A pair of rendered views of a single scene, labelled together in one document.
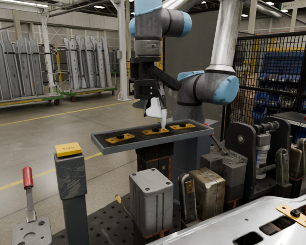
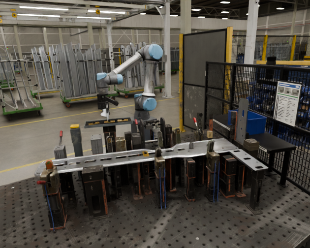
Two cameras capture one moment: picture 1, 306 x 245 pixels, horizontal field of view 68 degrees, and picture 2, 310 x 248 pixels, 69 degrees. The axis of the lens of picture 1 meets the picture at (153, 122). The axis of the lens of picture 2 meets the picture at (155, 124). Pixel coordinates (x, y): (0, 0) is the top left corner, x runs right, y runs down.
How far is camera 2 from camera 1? 1.24 m
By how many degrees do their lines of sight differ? 15
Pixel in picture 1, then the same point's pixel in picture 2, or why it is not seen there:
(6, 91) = (77, 90)
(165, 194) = (98, 140)
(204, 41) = (209, 55)
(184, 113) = (136, 114)
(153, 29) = (102, 85)
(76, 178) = (76, 136)
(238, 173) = (136, 139)
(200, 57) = not seen: hidden behind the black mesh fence
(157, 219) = (96, 149)
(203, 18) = (208, 38)
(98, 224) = not seen: hidden behind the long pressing
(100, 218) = not seen: hidden behind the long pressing
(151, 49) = (102, 91)
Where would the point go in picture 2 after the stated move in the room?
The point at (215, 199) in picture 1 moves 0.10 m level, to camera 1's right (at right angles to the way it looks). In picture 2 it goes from (120, 146) to (133, 147)
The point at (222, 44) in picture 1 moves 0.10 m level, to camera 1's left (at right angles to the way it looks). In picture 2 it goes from (146, 83) to (135, 83)
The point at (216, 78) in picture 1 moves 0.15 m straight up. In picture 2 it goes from (143, 99) to (142, 80)
